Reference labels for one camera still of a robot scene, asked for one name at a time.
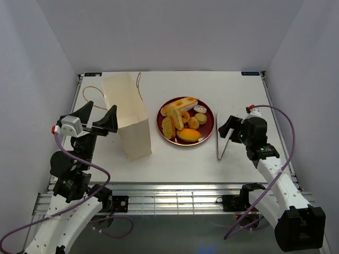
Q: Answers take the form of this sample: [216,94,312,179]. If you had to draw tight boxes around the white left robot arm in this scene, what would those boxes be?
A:
[23,101,118,253]

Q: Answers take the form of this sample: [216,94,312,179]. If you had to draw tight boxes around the white frosted small donut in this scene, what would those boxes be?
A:
[193,105,207,114]

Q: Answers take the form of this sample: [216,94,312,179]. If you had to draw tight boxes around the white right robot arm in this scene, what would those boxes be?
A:
[218,113,326,252]

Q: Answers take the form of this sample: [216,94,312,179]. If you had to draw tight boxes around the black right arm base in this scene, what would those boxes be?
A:
[216,183,265,226]

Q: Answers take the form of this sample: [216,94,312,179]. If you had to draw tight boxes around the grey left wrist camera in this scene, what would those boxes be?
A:
[51,115,89,138]

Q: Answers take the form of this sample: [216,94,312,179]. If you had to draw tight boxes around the seeded bread slice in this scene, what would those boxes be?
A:
[162,117,173,139]

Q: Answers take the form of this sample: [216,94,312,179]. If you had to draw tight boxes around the dark red round plate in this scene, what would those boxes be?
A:
[157,97,215,147]

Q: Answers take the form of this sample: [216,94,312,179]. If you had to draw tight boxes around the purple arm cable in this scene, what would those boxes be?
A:
[224,104,296,240]
[0,132,135,252]

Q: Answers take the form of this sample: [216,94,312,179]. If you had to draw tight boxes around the long toasted bread loaf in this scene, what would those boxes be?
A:
[160,97,198,116]

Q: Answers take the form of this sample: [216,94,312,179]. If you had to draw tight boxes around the orange glazed donut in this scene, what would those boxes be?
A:
[181,111,190,124]

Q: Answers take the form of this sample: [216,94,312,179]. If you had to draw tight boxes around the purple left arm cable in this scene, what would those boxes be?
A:
[0,132,135,252]

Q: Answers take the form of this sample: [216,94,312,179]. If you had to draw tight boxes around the aluminium table frame rail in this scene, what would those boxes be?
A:
[31,71,332,254]

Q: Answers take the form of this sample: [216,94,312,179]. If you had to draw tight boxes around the small round brown bun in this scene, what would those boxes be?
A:
[188,117,200,130]

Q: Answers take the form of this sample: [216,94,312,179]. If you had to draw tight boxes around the metal serving tongs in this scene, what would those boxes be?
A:
[216,111,233,160]

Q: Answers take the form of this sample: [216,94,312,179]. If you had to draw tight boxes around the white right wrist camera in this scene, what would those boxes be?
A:
[246,105,262,119]

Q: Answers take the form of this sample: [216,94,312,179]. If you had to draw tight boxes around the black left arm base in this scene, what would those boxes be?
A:
[94,187,129,217]

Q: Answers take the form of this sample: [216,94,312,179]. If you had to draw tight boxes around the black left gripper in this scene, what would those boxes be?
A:
[68,100,118,169]

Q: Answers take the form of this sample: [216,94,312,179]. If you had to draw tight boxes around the cream paper bag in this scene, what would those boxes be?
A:
[82,71,153,161]

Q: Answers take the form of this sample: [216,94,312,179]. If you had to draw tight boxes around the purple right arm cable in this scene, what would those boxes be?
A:
[224,104,296,240]

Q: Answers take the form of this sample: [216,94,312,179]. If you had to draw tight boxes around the orange oval bun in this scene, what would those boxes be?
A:
[177,128,201,142]

